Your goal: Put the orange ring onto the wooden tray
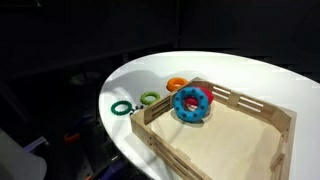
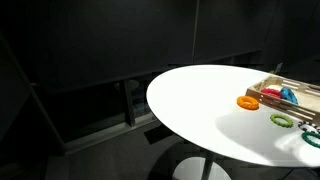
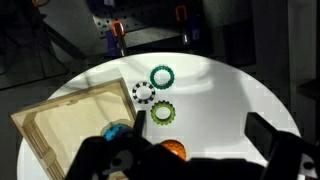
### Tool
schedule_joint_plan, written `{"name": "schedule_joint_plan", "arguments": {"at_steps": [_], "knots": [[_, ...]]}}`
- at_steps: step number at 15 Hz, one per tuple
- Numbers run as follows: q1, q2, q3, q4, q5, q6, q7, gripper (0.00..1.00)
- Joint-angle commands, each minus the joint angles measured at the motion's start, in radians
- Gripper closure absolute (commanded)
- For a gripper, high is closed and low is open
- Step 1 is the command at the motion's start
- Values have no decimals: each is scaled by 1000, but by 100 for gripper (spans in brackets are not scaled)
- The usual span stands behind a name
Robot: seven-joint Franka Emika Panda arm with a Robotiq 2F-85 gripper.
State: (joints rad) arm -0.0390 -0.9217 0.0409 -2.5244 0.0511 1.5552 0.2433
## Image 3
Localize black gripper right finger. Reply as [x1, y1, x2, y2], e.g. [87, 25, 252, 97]
[244, 112, 278, 157]

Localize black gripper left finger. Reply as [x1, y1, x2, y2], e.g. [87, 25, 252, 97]
[133, 110, 146, 135]

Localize orange ring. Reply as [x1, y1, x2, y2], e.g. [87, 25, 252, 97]
[159, 139, 187, 161]

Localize wooden tray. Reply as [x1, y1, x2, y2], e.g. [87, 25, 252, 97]
[11, 78, 136, 180]

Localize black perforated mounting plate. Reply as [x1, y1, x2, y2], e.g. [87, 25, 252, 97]
[92, 6, 200, 41]

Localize blue ring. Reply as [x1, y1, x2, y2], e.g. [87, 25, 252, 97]
[102, 123, 133, 142]

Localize light green ring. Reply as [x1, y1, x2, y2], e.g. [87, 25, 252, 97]
[150, 100, 177, 126]

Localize black and white ring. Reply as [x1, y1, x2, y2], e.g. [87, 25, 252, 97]
[131, 80, 157, 104]

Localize dark green ring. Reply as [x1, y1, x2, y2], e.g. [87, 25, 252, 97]
[149, 64, 176, 91]

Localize left orange handled clamp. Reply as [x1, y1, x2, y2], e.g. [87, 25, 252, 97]
[112, 21, 128, 57]

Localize orange handled clamp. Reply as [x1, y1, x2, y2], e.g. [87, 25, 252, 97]
[175, 5, 190, 45]
[112, 21, 128, 57]

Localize right orange handled clamp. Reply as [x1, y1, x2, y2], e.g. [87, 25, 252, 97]
[175, 5, 190, 45]

